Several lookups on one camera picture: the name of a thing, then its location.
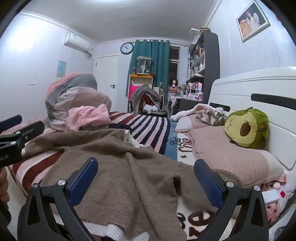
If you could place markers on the green avocado plush toy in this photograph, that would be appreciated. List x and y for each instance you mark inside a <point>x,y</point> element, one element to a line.
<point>252,122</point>

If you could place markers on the pink miniature house model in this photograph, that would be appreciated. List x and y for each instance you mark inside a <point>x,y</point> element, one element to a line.
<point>195,91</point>

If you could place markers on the dark cluttered desk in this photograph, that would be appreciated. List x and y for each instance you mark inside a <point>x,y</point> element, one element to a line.
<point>185,104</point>

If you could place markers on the grey folded garment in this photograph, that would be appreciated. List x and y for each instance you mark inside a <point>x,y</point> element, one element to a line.
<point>92,128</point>

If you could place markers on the pink dotted pillow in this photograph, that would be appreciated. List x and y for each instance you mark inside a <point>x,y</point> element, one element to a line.
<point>272,210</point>

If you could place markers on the pink garment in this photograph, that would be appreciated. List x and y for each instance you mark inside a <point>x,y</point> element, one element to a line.
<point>85,115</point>

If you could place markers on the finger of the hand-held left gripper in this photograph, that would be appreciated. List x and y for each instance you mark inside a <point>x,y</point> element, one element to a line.
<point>11,122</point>
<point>32,131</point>

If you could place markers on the black garment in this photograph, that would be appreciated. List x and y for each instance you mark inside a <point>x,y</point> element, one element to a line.
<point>120,127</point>

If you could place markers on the white wall switch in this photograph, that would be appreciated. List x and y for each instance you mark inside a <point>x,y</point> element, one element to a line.
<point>31,81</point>

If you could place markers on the person's left hand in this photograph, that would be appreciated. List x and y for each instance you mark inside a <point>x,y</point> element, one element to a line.
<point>3,183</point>

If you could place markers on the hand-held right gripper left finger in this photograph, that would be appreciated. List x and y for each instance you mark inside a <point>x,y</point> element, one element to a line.
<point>84,183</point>

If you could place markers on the pink flat pillow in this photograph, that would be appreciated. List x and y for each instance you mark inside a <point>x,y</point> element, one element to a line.
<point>187,122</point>

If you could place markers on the brown wig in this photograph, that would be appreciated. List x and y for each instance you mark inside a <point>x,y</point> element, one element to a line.
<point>174,81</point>

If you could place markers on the floral patterned cloth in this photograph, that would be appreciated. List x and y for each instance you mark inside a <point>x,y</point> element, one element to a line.
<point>210,117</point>

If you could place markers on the glass display case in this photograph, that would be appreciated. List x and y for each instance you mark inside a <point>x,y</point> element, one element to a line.
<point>144,66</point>

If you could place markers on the pink ribbed pillow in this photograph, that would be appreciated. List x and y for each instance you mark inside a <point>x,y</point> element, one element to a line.
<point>231,153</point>

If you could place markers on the small blue wall poster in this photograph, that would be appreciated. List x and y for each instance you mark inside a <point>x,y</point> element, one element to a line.
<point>61,69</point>

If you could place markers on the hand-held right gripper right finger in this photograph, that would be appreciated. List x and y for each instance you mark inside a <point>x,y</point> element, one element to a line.
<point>208,183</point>

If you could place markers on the brown knit sweater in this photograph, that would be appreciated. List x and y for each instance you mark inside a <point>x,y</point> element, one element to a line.
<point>138,176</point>

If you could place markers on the white door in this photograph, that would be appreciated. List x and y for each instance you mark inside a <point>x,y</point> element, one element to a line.
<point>106,76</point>

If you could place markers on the framed wall picture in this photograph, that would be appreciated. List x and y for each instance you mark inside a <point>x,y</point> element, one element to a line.
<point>252,20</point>

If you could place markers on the window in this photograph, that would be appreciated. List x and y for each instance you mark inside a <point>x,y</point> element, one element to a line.
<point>174,60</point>

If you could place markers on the grey and pink duvet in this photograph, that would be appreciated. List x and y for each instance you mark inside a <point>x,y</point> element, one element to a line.
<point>76,92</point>

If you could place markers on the black bookshelf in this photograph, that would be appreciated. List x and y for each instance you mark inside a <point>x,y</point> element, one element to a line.
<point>211,58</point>

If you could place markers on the white bed headboard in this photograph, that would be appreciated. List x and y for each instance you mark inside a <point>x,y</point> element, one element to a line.
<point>231,92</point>

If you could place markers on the teal curtain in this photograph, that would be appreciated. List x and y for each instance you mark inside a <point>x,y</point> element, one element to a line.
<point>159,60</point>

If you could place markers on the yellow shelf unit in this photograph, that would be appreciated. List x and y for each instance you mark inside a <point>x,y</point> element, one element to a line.
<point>141,80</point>

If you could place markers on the white fluffy garment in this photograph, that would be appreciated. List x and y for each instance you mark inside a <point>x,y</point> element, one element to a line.
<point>182,114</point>

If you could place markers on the striped printed blanket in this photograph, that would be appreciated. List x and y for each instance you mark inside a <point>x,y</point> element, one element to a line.
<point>148,129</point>

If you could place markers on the round wall clock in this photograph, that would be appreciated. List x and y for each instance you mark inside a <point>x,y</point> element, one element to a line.
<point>127,48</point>

